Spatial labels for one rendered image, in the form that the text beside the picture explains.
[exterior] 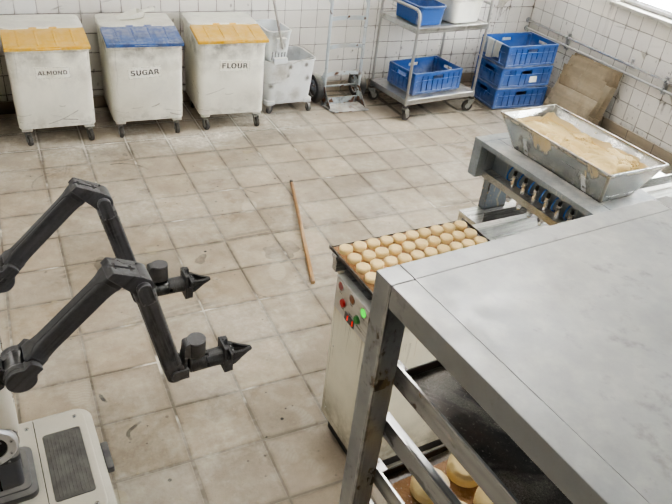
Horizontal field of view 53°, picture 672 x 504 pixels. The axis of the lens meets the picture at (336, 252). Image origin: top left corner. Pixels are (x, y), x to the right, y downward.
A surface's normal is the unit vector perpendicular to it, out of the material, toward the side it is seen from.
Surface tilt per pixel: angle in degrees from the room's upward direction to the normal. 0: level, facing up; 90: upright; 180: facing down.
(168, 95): 93
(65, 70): 92
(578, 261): 0
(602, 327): 0
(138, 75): 92
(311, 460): 0
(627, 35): 90
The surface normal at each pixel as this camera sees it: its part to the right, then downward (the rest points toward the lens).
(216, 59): 0.37, 0.56
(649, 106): -0.90, 0.16
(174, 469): 0.10, -0.83
